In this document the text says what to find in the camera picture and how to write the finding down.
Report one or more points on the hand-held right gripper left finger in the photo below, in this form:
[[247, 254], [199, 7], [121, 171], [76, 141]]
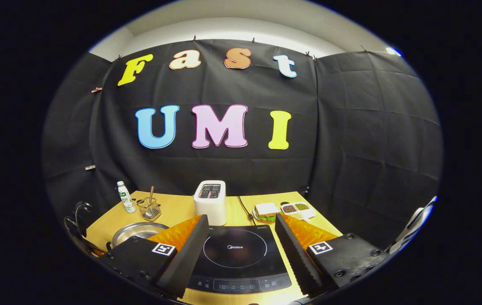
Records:
[[190, 262]]

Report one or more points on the black induction cooktop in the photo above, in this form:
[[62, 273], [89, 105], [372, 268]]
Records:
[[236, 271]]

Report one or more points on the white divided bean dish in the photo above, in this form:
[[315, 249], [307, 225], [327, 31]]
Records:
[[311, 212]]

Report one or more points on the stainless steel pot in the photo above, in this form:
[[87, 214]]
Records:
[[137, 231]]

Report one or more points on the white bottle with green label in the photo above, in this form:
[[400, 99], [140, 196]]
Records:
[[127, 201]]

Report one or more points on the white toaster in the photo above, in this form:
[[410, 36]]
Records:
[[210, 209]]

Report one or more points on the sandwich with lettuce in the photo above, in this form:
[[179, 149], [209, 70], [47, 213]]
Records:
[[266, 209]]

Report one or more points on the small white plate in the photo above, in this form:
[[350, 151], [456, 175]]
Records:
[[254, 215]]

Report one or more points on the ceiling light panel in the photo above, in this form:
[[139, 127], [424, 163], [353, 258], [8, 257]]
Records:
[[393, 51]]

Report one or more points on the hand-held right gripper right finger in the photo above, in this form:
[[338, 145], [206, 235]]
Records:
[[296, 258]]

